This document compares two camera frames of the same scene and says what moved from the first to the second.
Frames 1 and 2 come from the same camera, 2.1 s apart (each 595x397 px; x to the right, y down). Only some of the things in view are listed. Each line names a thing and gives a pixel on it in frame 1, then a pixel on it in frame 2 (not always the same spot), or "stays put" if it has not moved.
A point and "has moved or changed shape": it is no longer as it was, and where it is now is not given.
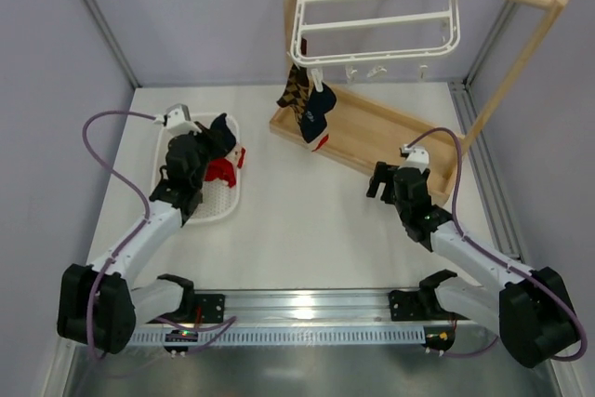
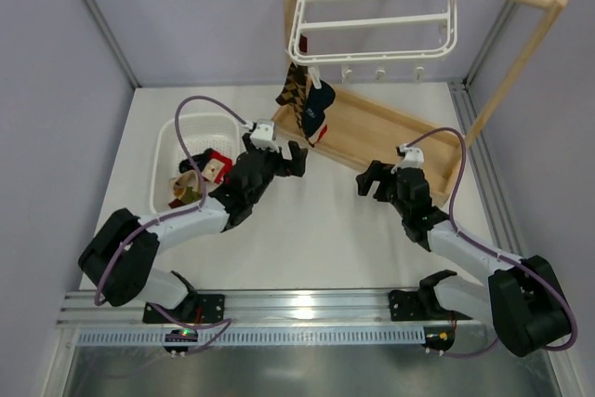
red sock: (222, 168) has moved or changed shape
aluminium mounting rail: (311, 307) stays put
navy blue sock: (223, 135) has moved or changed shape
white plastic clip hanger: (339, 20) stays put
